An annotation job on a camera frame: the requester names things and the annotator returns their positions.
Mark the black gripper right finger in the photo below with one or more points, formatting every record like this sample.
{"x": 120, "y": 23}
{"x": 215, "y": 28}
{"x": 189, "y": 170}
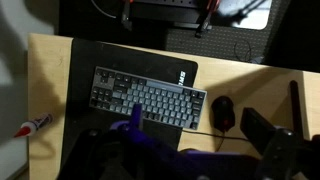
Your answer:
{"x": 284, "y": 152}

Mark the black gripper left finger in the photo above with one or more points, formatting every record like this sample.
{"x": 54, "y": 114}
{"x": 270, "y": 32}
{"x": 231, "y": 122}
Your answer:
{"x": 122, "y": 153}

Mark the black computer mouse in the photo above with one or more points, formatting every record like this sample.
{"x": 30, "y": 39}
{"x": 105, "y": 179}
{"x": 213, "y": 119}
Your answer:
{"x": 223, "y": 113}

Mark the grey mechanical keyboard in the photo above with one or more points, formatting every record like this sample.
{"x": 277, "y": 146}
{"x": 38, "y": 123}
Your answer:
{"x": 162, "y": 102}

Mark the black desk mat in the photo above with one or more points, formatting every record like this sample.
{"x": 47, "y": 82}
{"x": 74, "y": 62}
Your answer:
{"x": 85, "y": 57}

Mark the white glue bottle red cap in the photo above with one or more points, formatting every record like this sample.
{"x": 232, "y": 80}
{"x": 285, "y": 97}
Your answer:
{"x": 29, "y": 128}

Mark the black perforated mat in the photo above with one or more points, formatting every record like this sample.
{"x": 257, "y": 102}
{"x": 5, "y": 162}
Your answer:
{"x": 242, "y": 30}

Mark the black equipment stand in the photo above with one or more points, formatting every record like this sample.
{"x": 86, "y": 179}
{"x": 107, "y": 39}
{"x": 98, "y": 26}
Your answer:
{"x": 189, "y": 14}

